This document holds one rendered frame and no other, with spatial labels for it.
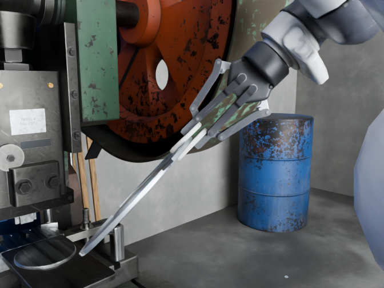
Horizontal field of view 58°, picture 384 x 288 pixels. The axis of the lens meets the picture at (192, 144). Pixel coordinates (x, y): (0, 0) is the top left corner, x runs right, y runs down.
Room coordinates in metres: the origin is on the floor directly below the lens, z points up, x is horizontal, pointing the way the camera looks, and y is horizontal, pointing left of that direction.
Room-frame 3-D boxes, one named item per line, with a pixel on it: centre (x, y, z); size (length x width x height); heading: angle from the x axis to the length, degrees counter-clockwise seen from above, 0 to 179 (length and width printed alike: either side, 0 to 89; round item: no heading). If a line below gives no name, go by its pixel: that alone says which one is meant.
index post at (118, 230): (0.82, 0.19, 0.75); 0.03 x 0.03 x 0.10; 44
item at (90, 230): (0.91, 0.28, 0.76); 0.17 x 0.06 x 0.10; 134
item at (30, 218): (0.79, 0.40, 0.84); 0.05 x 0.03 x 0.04; 134
